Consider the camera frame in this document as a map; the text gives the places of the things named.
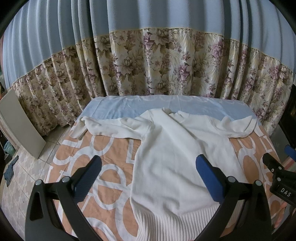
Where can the blue floral curtain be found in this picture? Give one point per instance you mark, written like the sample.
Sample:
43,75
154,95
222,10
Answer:
58,55

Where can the white knit sweater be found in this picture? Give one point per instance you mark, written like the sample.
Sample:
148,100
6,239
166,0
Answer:
168,197

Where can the blue cloth on floor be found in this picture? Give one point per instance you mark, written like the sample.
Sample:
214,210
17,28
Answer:
9,173

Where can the orange and blue bedsheet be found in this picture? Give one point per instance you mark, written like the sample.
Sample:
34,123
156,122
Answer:
107,204

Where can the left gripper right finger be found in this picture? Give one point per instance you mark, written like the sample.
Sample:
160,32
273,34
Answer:
254,222

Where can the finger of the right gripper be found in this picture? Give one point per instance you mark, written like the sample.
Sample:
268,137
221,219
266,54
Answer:
290,152
272,164

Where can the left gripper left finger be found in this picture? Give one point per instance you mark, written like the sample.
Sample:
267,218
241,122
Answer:
42,220

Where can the grey leaning board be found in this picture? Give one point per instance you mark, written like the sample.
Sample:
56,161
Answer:
20,126

